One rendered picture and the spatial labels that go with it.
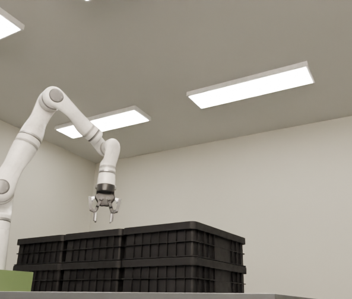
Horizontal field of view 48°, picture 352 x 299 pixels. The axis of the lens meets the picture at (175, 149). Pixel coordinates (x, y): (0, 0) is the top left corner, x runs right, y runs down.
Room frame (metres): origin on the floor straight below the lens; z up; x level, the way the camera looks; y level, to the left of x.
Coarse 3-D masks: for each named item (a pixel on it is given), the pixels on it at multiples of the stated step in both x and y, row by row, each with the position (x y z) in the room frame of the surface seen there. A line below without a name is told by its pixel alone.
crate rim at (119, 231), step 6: (120, 228) 1.42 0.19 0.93; (66, 234) 1.57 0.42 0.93; (72, 234) 1.55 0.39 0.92; (78, 234) 1.53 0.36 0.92; (84, 234) 1.51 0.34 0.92; (90, 234) 1.50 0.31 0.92; (96, 234) 1.48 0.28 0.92; (102, 234) 1.46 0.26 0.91; (108, 234) 1.45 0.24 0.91; (114, 234) 1.43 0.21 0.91; (120, 234) 1.42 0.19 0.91; (66, 240) 1.59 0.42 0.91
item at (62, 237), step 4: (44, 236) 1.64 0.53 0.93; (48, 236) 1.63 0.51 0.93; (52, 236) 1.61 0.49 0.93; (56, 236) 1.60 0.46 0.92; (60, 236) 1.59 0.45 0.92; (64, 236) 1.59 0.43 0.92; (20, 240) 1.73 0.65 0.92; (24, 240) 1.71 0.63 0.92; (28, 240) 1.70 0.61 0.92; (32, 240) 1.68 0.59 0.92; (36, 240) 1.67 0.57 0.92; (40, 240) 1.65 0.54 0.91; (44, 240) 1.64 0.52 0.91; (48, 240) 1.63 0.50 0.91; (52, 240) 1.61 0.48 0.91; (56, 240) 1.60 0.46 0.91; (60, 240) 1.59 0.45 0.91; (64, 240) 1.59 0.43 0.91
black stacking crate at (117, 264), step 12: (72, 264) 1.54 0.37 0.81; (84, 264) 1.50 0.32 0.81; (96, 264) 1.47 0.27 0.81; (108, 264) 1.44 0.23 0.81; (120, 264) 1.42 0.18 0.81; (72, 276) 1.55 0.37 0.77; (84, 276) 1.52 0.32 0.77; (96, 276) 1.47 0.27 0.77; (108, 276) 1.45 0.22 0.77; (120, 276) 1.44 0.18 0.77; (72, 288) 1.55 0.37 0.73; (84, 288) 1.51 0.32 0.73; (96, 288) 1.48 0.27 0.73; (108, 288) 1.45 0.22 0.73; (120, 288) 1.44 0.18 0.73
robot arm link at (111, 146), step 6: (108, 144) 1.57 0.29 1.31; (114, 144) 1.57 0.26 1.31; (108, 150) 1.57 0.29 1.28; (114, 150) 1.58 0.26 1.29; (108, 156) 1.58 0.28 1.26; (114, 156) 1.59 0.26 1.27; (102, 162) 1.59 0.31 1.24; (108, 162) 1.58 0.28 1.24; (114, 162) 1.60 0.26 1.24; (102, 168) 1.59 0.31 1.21; (108, 168) 1.58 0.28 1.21; (114, 168) 1.60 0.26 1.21
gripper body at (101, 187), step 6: (102, 186) 1.58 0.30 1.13; (108, 186) 1.58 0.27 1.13; (114, 186) 1.61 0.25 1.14; (96, 192) 1.60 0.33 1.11; (102, 192) 1.60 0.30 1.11; (108, 192) 1.60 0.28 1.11; (114, 192) 1.61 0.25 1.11; (96, 198) 1.60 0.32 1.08; (114, 198) 1.61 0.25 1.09; (102, 204) 1.61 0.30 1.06; (108, 204) 1.61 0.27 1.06
